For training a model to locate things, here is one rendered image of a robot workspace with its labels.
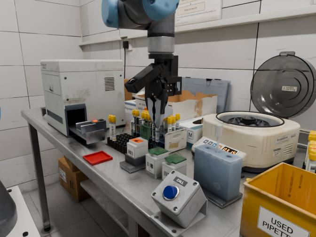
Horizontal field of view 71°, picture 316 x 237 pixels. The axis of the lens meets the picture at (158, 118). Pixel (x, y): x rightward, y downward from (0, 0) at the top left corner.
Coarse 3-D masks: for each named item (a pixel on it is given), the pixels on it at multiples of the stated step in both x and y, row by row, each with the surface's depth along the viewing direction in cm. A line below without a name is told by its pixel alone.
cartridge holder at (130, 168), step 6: (126, 156) 63; (144, 156) 63; (120, 162) 64; (126, 162) 64; (132, 162) 62; (138, 162) 62; (144, 162) 63; (126, 168) 61; (132, 168) 60; (138, 168) 62
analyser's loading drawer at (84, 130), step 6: (72, 126) 89; (78, 126) 83; (84, 126) 80; (90, 126) 81; (78, 132) 82; (84, 132) 80; (90, 132) 76; (96, 132) 77; (102, 132) 79; (84, 138) 77; (90, 138) 76; (96, 138) 78; (102, 138) 79
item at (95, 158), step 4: (96, 152) 72; (100, 152) 73; (104, 152) 72; (84, 156) 69; (88, 156) 70; (92, 156) 71; (96, 156) 71; (100, 156) 71; (104, 156) 71; (108, 156) 70; (88, 160) 66; (92, 160) 68; (96, 160) 68; (100, 160) 66; (104, 160) 67; (108, 160) 68; (92, 164) 65; (96, 164) 65
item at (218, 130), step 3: (216, 126) 47; (219, 126) 47; (222, 126) 48; (216, 129) 47; (219, 129) 47; (222, 129) 48; (216, 132) 48; (219, 132) 47; (216, 135) 48; (219, 135) 47
